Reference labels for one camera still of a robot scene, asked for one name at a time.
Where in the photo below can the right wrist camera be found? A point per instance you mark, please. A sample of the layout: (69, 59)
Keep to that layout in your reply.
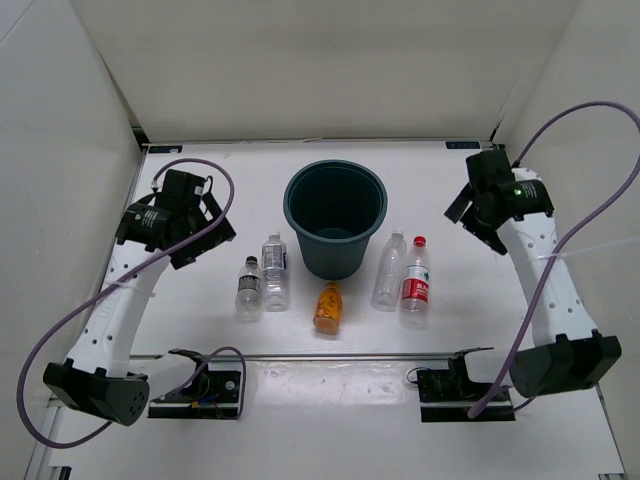
(488, 168)

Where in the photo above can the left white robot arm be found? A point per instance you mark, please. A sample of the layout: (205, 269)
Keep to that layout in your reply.
(97, 377)

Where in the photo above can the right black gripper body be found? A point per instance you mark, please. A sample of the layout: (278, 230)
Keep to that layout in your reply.
(473, 212)

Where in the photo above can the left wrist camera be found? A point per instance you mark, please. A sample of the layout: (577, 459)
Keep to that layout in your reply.
(180, 189)

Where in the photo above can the orange juice bottle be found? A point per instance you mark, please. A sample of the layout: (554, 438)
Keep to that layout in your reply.
(328, 310)

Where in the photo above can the small black cap bottle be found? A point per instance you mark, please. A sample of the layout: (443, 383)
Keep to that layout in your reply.
(249, 297)

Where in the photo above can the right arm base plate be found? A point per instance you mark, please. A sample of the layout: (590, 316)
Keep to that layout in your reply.
(446, 395)

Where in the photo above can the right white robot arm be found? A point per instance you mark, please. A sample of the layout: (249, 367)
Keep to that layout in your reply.
(510, 211)

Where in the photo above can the dark green plastic bin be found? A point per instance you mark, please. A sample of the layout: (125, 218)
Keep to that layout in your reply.
(334, 206)

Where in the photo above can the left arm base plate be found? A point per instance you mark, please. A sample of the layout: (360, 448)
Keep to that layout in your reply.
(215, 391)

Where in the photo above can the clear unlabelled plastic bottle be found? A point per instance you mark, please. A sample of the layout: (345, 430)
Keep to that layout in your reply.
(390, 268)

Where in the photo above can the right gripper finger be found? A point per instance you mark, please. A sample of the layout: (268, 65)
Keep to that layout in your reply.
(460, 204)
(486, 234)

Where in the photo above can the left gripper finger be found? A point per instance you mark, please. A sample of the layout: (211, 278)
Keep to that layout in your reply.
(222, 233)
(189, 253)

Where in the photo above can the tall white label water bottle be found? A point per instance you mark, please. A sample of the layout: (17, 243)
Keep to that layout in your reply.
(275, 272)

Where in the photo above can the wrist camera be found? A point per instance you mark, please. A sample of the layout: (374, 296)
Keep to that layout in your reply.
(180, 189)
(488, 168)

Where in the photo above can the red label water bottle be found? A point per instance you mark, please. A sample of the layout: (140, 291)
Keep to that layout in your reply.
(415, 285)

